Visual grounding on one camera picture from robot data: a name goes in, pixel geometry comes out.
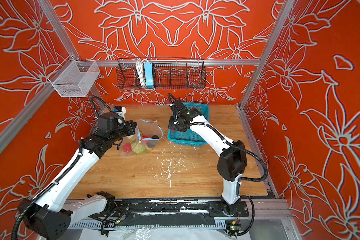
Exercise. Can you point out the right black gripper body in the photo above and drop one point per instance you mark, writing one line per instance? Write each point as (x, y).
(174, 123)

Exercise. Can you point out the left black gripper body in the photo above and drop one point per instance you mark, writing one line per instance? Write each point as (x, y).
(127, 129)

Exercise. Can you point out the clear zip top bag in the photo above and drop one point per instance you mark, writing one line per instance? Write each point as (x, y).
(148, 128)

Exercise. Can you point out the red apple toy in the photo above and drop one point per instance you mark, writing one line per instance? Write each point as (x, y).
(127, 148)

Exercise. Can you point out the green cabbage toy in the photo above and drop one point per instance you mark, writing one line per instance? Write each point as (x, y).
(138, 148)

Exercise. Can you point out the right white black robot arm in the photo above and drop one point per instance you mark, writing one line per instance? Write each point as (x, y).
(232, 154)

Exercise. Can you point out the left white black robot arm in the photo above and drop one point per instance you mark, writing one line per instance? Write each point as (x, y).
(48, 214)

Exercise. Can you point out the teal plastic basket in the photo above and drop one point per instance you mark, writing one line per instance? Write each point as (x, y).
(190, 138)

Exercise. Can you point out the light blue box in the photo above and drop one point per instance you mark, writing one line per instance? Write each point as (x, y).
(148, 66)

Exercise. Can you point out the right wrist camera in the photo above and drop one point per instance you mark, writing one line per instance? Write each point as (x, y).
(178, 108)

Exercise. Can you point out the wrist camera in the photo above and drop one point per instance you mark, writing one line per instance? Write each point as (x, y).
(110, 122)
(178, 108)

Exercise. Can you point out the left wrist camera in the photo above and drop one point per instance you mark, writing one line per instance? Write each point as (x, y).
(110, 122)

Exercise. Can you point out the black wire wall basket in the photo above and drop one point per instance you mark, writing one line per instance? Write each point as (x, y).
(168, 73)

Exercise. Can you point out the clear acrylic wall bin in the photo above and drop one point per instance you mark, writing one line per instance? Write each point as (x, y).
(75, 79)

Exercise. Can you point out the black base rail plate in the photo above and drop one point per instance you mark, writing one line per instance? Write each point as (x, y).
(183, 212)

